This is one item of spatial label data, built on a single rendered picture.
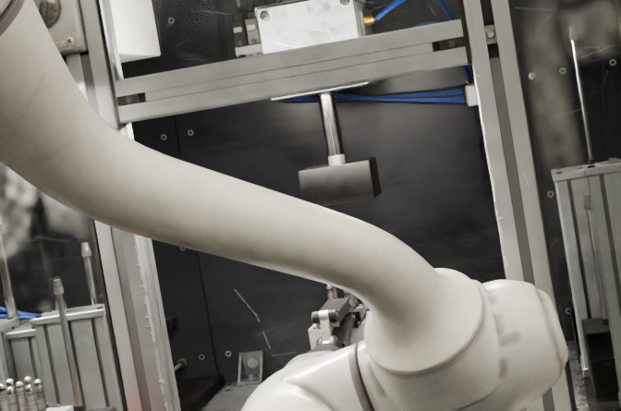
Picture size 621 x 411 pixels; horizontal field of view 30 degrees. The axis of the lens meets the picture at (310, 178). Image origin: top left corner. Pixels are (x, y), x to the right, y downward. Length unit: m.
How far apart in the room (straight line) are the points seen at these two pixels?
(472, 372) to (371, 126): 0.72
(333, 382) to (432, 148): 0.68
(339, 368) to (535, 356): 0.16
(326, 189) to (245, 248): 0.53
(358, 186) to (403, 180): 0.25
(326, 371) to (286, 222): 0.19
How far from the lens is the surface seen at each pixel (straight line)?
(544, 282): 1.16
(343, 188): 1.35
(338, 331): 1.24
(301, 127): 1.61
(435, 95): 1.56
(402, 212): 1.60
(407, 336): 0.91
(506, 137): 1.15
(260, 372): 1.64
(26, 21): 0.73
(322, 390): 0.96
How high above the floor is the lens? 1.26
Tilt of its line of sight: 3 degrees down
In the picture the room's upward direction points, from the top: 9 degrees counter-clockwise
